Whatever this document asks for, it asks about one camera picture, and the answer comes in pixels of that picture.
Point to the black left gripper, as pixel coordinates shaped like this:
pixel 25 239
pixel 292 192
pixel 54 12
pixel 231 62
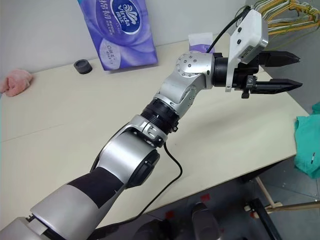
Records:
pixel 246 75

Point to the green shorts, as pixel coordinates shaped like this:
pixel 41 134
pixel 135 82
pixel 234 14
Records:
pixel 306 145

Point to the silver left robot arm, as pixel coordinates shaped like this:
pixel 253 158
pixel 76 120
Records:
pixel 137 155

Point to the small purple tissue box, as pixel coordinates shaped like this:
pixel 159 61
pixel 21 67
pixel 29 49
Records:
pixel 200 46

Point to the light wooden strut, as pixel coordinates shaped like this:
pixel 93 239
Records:
pixel 266 191

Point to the purple Vinda tissue pack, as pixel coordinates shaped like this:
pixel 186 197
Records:
pixel 125 45

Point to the dark rounded shape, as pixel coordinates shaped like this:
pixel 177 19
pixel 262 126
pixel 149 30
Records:
pixel 155 231
pixel 206 222

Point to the small black round cap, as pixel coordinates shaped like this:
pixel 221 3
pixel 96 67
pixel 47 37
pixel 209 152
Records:
pixel 83 67

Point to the pink crumpled cloth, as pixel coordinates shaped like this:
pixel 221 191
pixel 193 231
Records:
pixel 16 83

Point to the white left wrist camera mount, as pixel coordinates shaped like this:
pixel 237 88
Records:
pixel 250 32

